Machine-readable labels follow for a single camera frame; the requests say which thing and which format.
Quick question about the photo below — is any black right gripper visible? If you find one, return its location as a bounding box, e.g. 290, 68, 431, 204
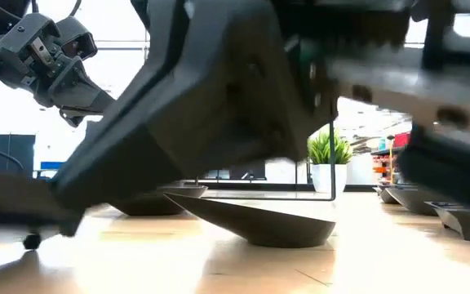
283, 0, 470, 214

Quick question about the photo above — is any black perforated metal shelf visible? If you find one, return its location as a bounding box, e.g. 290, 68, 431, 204
196, 118, 338, 203

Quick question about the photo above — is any dark background cabinet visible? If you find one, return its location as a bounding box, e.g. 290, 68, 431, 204
0, 133, 37, 177

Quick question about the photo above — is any green plant in white pot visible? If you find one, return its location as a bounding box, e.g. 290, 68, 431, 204
306, 129, 354, 194

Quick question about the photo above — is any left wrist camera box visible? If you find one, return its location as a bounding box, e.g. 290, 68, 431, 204
54, 16, 99, 62

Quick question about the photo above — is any shelf rack with red bins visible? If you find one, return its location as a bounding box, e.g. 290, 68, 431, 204
371, 131, 414, 185

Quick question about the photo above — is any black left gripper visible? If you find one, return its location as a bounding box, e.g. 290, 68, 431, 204
0, 11, 116, 128

